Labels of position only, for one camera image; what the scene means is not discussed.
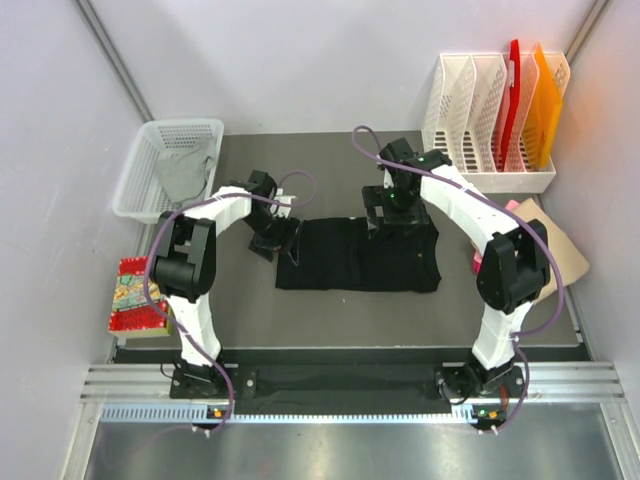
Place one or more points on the pink t shirt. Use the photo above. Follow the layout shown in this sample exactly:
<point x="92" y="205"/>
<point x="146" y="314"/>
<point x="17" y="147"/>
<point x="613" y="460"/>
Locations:
<point x="477" y="257"/>

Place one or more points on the beige t shirt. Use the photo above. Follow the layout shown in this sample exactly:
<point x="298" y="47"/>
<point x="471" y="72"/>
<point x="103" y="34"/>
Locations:
<point x="571" y="262"/>

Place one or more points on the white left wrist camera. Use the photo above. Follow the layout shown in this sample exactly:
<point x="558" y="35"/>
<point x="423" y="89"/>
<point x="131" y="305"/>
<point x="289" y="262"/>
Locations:
<point x="282" y="204"/>

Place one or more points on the red illustrated book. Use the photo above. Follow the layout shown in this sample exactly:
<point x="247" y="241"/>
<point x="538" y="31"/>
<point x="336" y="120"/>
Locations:
<point x="131" y="316"/>

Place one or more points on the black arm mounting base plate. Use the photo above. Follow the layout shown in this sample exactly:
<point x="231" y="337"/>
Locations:
<point x="299" y="383"/>

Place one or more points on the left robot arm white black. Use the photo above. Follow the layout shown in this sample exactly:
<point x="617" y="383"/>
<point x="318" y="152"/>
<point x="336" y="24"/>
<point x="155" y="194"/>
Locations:
<point x="183" y="265"/>

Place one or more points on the grey cloth in basket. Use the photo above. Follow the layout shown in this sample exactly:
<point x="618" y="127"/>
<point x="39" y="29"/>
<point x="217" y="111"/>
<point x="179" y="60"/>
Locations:
<point x="184" y="175"/>

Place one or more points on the white file organizer rack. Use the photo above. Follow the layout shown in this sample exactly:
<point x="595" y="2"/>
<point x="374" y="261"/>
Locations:
<point x="462" y="119"/>

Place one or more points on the white plastic mesh basket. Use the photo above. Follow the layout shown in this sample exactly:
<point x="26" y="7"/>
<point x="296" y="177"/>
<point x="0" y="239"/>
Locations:
<point x="139" y="195"/>

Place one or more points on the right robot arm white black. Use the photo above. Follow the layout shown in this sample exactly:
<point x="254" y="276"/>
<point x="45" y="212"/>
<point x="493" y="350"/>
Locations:
<point x="514" y="267"/>

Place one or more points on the orange plastic folder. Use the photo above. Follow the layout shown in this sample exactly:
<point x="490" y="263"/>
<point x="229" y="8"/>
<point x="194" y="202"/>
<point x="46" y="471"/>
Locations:
<point x="543" y="116"/>

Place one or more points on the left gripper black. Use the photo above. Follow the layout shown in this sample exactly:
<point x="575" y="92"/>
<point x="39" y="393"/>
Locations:
<point x="279" y="242"/>

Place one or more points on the black daisy print t shirt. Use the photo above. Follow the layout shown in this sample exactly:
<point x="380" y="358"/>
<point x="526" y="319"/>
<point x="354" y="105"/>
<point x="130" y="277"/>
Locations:
<point x="342" y="254"/>

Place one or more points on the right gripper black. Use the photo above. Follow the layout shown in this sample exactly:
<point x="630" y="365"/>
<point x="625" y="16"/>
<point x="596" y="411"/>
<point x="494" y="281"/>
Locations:
<point x="376" y="197"/>

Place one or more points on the white slotted cable duct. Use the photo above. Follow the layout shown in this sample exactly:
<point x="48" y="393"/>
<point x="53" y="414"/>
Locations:
<point x="209" y="415"/>

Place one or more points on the red plastic folder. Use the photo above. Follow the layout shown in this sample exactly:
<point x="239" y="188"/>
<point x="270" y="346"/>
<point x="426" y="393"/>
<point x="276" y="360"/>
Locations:
<point x="510" y="102"/>

